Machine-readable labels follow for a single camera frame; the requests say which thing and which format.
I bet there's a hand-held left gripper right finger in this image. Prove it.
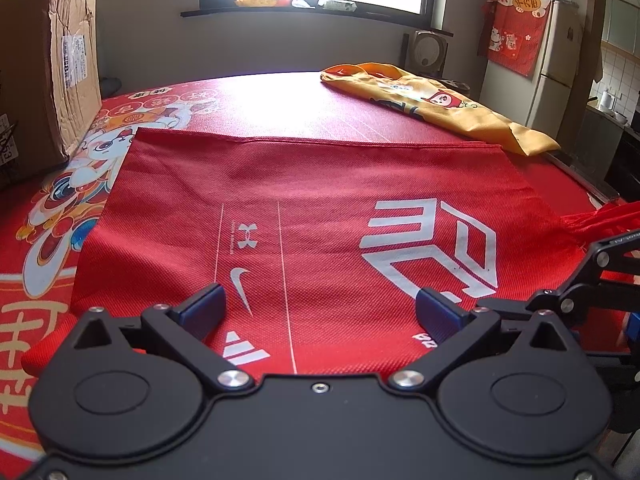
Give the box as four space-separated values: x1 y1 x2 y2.
389 286 576 393

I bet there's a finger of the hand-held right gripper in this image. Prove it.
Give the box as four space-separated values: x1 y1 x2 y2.
479 230 640 328
625 310 640 358

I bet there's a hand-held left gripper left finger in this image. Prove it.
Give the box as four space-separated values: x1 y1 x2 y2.
74 282 253 395

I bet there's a red shopping bag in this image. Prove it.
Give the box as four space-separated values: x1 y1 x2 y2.
37 127 640 378

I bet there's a yellow cartoon shopping bag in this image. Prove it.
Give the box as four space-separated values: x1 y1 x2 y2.
320 62 561 157

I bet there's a brown cardboard box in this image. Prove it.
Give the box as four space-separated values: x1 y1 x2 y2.
0 0 103 191

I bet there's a kitchen counter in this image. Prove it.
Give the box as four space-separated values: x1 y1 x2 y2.
580 100 640 201

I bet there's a white refrigerator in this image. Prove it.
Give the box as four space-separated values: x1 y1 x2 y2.
480 0 586 143

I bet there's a red printed table mat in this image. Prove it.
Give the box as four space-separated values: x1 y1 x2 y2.
0 72 626 480

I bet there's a red printed cloth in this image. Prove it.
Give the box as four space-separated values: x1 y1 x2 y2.
482 0 551 78

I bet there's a beige round fan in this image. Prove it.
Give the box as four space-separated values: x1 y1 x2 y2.
402 30 448 73

